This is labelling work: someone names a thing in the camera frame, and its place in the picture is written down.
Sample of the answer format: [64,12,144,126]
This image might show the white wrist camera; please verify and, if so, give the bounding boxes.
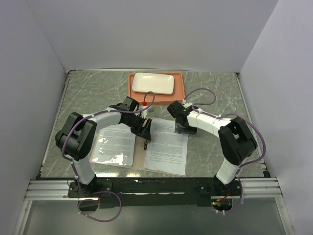
[182,100,194,111]
[138,101,154,118]

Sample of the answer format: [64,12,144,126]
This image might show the white printed paper sheets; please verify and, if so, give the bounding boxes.
[144,118,188,176]

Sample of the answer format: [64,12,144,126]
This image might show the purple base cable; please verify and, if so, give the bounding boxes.
[77,190,122,223]
[215,178,245,216]

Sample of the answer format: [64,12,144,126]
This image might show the white rectangular plate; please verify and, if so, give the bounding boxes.
[132,72,174,94]

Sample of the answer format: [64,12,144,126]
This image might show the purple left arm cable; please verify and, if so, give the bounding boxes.
[61,91,156,182]

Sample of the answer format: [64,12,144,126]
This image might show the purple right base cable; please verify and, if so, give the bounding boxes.
[215,178,245,216]

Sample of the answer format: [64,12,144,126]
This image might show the aluminium frame rail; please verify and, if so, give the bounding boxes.
[233,72,294,235]

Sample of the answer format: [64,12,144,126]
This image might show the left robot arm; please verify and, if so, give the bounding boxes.
[55,96,152,197]

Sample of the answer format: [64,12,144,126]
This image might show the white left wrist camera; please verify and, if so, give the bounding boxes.
[138,101,154,118]

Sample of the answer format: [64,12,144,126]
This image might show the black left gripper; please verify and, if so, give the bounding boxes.
[124,115,152,141]

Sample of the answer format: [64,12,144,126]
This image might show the white printed paper sheet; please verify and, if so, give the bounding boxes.
[90,124,135,166]

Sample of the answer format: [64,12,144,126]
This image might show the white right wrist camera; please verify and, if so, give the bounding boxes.
[182,100,194,111]

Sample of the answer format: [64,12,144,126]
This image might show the terracotta rectangular tray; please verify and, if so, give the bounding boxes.
[128,72,185,105]

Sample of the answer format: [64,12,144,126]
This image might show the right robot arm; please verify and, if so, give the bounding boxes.
[167,101,258,195]

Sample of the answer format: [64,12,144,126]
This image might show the tan paper folder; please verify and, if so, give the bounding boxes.
[89,117,189,176]

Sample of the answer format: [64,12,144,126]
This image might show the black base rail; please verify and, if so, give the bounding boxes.
[67,177,241,209]

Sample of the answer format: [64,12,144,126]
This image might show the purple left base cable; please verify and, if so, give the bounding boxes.
[77,190,122,223]

